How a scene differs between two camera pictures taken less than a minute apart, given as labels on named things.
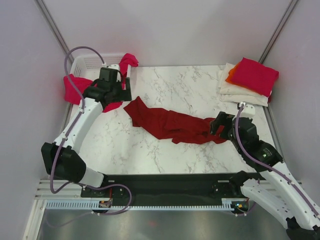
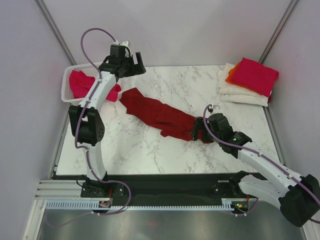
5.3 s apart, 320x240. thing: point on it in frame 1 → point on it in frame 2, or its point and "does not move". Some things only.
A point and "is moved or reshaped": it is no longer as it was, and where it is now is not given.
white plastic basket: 89,66 → 66,92
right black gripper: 214,124 → 200,124
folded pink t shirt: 256,76 does not move
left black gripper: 125,95 → 135,69
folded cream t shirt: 230,92 does not move
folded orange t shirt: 230,77 does not move
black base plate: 170,187 does not move
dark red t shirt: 169,125 is moved or reshaped
